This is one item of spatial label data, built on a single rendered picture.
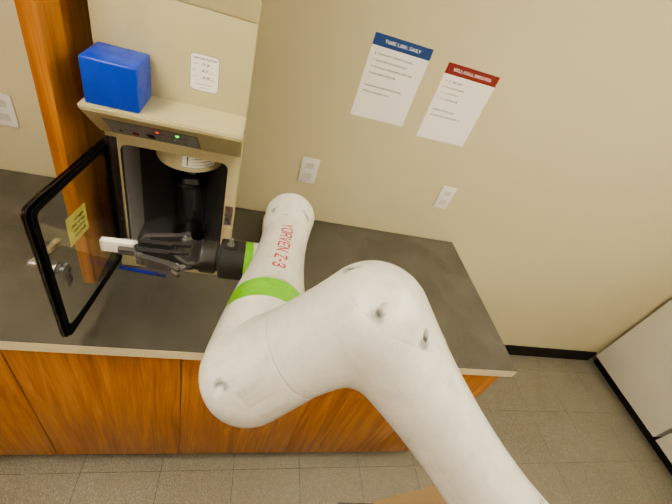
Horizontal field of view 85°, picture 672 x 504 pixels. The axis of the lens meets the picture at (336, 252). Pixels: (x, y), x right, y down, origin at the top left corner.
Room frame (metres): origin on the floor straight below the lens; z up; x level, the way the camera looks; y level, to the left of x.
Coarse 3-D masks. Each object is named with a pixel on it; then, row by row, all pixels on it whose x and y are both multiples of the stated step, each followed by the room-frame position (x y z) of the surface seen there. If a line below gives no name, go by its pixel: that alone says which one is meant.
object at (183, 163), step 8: (160, 152) 0.81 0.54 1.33; (160, 160) 0.80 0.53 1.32; (168, 160) 0.80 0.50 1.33; (176, 160) 0.80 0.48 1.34; (184, 160) 0.80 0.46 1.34; (192, 160) 0.81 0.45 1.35; (200, 160) 0.83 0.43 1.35; (208, 160) 0.85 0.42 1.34; (176, 168) 0.79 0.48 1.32; (184, 168) 0.80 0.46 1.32; (192, 168) 0.81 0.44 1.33; (200, 168) 0.82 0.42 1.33; (208, 168) 0.84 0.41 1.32
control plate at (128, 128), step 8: (104, 120) 0.66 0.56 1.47; (112, 120) 0.65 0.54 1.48; (112, 128) 0.69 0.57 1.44; (120, 128) 0.69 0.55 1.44; (128, 128) 0.68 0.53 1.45; (136, 128) 0.68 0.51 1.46; (144, 128) 0.68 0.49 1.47; (152, 128) 0.68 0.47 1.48; (136, 136) 0.72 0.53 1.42; (144, 136) 0.72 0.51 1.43; (160, 136) 0.71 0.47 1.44; (168, 136) 0.71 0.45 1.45; (184, 136) 0.71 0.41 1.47; (192, 136) 0.71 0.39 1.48; (176, 144) 0.75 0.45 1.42; (184, 144) 0.75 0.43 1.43; (192, 144) 0.75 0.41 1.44
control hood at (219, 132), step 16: (96, 112) 0.63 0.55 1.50; (112, 112) 0.64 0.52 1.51; (128, 112) 0.65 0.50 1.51; (144, 112) 0.67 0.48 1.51; (160, 112) 0.70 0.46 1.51; (176, 112) 0.72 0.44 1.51; (192, 112) 0.75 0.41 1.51; (208, 112) 0.78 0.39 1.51; (224, 112) 0.81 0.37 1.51; (160, 128) 0.68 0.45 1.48; (176, 128) 0.68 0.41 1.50; (192, 128) 0.69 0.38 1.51; (208, 128) 0.71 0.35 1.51; (224, 128) 0.74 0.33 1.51; (240, 128) 0.76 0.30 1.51; (208, 144) 0.74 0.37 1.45; (224, 144) 0.74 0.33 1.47; (240, 144) 0.74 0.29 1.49
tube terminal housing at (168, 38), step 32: (96, 0) 0.73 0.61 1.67; (128, 0) 0.75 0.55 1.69; (160, 0) 0.77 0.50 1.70; (96, 32) 0.73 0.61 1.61; (128, 32) 0.75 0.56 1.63; (160, 32) 0.77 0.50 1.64; (192, 32) 0.79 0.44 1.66; (224, 32) 0.81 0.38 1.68; (256, 32) 0.83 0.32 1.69; (160, 64) 0.77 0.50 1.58; (224, 64) 0.81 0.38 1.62; (160, 96) 0.77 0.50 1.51; (192, 96) 0.79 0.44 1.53; (224, 96) 0.81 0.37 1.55; (224, 160) 0.82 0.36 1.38; (128, 256) 0.73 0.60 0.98
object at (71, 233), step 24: (96, 144) 0.67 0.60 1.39; (96, 168) 0.65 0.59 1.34; (72, 192) 0.55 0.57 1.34; (96, 192) 0.63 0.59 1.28; (24, 216) 0.41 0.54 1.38; (48, 216) 0.47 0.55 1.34; (72, 216) 0.53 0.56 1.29; (96, 216) 0.62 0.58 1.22; (48, 240) 0.45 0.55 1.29; (72, 240) 0.52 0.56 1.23; (96, 240) 0.60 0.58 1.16; (72, 264) 0.50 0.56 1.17; (96, 264) 0.58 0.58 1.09; (48, 288) 0.41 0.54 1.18; (72, 288) 0.48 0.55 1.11; (96, 288) 0.56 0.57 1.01; (72, 312) 0.46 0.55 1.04
